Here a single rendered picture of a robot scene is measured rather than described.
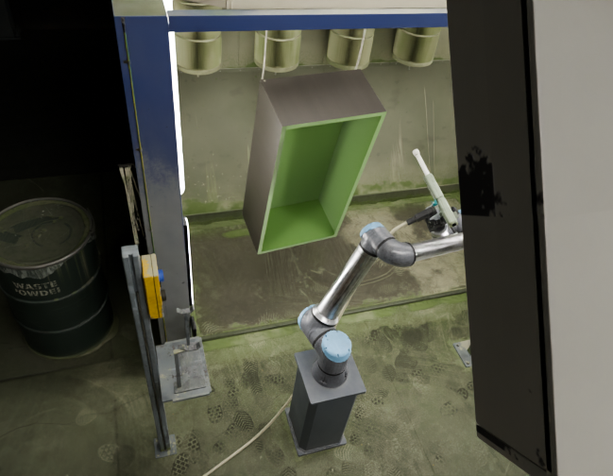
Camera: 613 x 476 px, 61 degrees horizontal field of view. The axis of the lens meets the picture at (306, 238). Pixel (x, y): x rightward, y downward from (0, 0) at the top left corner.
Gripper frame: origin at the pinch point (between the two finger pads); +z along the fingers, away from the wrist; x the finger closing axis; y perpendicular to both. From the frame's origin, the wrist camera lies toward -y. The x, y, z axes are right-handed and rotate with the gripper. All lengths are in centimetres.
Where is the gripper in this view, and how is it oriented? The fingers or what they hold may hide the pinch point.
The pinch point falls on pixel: (436, 206)
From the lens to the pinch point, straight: 258.2
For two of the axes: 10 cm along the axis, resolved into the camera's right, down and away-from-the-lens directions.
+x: -2.7, -8.2, 5.0
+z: -3.4, -4.1, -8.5
